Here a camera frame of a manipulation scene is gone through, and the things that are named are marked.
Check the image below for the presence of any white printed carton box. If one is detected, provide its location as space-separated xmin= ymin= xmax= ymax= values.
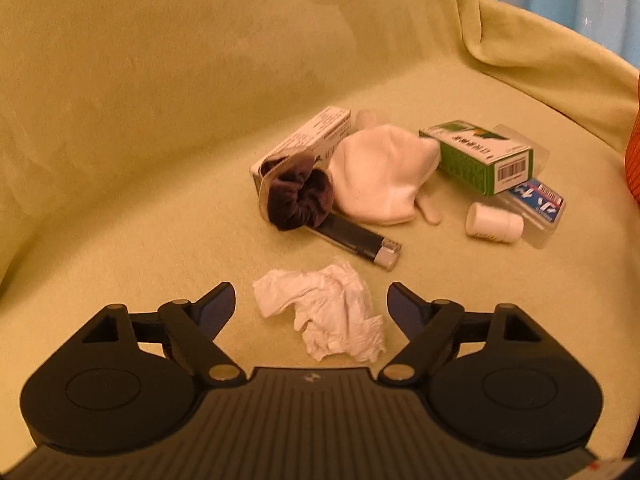
xmin=250 ymin=105 xmax=353 ymax=196

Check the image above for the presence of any yellow-green blanket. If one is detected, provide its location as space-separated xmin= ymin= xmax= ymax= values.
xmin=0 ymin=0 xmax=640 ymax=480

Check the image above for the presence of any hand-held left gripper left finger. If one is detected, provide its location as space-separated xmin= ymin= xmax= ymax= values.
xmin=82 ymin=281 xmax=246 ymax=387

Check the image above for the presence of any green and white carton box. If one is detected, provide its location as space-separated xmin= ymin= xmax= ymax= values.
xmin=419 ymin=120 xmax=533 ymax=197

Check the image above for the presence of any blue star-print curtain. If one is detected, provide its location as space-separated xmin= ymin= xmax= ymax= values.
xmin=472 ymin=0 xmax=640 ymax=68

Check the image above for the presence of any orange plastic mesh basket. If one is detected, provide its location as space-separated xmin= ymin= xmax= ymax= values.
xmin=624 ymin=72 xmax=640 ymax=191

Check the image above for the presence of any small white plastic bottle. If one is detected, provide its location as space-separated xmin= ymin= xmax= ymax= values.
xmin=465 ymin=201 xmax=525 ymax=245

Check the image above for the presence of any white tissue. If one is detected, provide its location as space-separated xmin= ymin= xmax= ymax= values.
xmin=252 ymin=260 xmax=387 ymax=363

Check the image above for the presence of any white knit sock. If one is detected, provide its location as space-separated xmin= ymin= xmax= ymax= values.
xmin=327 ymin=124 xmax=442 ymax=226

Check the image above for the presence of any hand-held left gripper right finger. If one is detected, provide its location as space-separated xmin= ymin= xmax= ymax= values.
xmin=377 ymin=281 xmax=543 ymax=387

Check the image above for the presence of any brown velvet scrunchie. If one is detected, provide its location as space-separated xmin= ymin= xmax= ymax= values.
xmin=259 ymin=155 xmax=335 ymax=233

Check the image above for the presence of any blue printed packet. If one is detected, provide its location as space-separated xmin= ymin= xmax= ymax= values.
xmin=505 ymin=177 xmax=568 ymax=223

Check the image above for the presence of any black lighter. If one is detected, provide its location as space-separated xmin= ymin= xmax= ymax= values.
xmin=305 ymin=210 xmax=403 ymax=272

